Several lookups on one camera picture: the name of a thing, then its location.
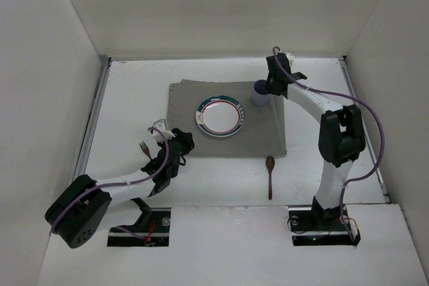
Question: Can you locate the right metal table rail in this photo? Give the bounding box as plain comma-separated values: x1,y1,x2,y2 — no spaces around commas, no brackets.
339,56,391,204

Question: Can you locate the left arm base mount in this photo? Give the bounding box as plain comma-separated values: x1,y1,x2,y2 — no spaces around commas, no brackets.
107,208,172,248

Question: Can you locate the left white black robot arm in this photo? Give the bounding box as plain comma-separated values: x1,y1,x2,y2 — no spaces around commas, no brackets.
44,127,195,249

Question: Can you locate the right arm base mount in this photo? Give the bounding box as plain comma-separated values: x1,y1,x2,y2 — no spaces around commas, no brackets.
287,207,361,246

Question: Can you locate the white plate green red rim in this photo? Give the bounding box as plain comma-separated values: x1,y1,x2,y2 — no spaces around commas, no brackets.
195,95,245,138

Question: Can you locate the left metal table rail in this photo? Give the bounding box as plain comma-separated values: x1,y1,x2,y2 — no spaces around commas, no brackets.
70,55,112,183

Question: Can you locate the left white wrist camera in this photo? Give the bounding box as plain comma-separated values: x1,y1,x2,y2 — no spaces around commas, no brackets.
151,119,175,142

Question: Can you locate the brown wooden fork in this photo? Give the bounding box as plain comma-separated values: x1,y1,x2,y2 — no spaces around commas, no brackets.
139,141,152,161

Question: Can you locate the lavender plastic cup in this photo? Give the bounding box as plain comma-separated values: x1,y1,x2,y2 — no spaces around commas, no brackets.
251,80,270,107

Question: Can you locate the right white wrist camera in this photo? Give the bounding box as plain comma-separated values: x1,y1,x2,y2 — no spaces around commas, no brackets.
285,52,295,68

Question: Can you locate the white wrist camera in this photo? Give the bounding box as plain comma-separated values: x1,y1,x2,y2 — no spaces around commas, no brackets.
285,52,295,68
151,119,175,142

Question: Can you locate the grey cloth placemat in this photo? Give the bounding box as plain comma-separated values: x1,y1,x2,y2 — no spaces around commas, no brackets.
167,79,287,158

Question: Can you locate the metal table rail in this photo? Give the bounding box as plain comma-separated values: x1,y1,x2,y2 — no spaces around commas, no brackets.
339,56,391,204
70,55,112,183

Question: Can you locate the brown wooden spoon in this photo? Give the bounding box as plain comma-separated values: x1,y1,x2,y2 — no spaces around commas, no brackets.
265,156,275,200

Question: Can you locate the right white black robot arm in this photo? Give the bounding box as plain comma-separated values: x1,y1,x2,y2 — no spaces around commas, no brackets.
265,53,366,231

